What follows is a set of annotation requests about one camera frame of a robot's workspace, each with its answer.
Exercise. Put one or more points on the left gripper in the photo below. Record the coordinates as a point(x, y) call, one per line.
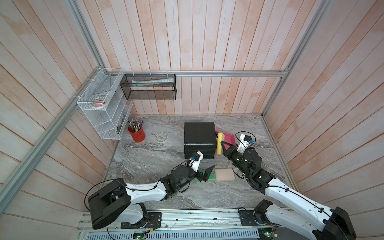
point(206, 175)

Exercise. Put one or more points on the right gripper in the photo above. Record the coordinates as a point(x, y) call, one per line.
point(229, 153)

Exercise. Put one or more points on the dull yellow sponge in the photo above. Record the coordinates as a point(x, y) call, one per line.
point(220, 139)

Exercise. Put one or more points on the beige sponge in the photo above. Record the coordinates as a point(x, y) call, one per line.
point(224, 175)

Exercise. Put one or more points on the black drawer cabinet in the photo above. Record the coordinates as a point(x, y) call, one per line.
point(200, 137)

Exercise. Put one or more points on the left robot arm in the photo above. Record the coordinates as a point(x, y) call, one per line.
point(125, 202)

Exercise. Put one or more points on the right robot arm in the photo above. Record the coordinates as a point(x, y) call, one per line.
point(307, 217)

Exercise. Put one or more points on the tape roll on table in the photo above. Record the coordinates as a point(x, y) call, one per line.
point(161, 137)

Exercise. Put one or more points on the red pen cup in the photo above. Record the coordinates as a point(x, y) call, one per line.
point(138, 135)

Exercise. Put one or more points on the pens in cup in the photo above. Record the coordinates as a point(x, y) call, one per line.
point(135, 125)

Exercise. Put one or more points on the black mesh basket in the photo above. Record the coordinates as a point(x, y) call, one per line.
point(149, 87)

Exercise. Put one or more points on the tape roll in shelf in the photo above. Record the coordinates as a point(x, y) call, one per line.
point(99, 102)

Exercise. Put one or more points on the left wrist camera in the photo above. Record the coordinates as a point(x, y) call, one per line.
point(194, 161)

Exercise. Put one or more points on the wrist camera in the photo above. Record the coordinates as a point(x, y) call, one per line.
point(245, 142)
point(194, 161)

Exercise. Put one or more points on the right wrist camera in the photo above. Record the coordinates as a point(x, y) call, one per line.
point(245, 142)

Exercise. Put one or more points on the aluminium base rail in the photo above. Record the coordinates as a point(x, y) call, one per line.
point(189, 219)

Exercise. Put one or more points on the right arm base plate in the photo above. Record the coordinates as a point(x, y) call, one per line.
point(252, 217)

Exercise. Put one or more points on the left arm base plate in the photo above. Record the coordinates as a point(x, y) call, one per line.
point(152, 220)

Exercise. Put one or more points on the aluminium frame crossbar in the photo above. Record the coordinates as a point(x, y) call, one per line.
point(210, 74)

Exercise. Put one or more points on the white wire shelf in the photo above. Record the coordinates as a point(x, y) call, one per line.
point(108, 122)

